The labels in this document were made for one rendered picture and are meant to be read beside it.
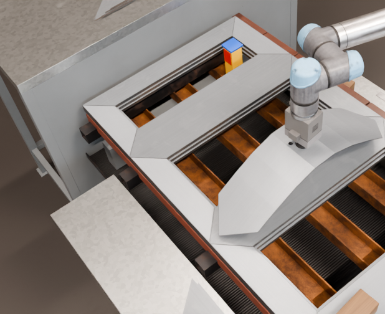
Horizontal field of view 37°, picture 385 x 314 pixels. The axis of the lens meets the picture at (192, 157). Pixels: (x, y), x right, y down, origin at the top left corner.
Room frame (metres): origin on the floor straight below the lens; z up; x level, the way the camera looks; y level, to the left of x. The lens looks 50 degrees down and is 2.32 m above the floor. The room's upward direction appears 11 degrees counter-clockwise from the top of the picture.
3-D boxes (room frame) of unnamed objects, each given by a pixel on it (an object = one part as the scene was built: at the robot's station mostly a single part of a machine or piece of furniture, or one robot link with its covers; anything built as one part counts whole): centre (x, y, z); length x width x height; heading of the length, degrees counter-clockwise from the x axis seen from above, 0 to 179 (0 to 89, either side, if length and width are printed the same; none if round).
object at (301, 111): (1.05, -0.32, 1.19); 0.08 x 0.08 x 0.05
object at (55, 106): (1.83, -0.02, 0.51); 1.30 x 0.04 x 1.01; 118
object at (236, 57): (1.69, -0.23, 0.78); 0.05 x 0.05 x 0.19; 28
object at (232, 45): (1.69, -0.23, 0.88); 0.06 x 0.06 x 0.02; 28
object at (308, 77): (1.05, -0.33, 1.27); 0.09 x 0.08 x 0.11; 101
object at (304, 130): (1.04, -0.31, 1.11); 0.10 x 0.09 x 0.16; 124
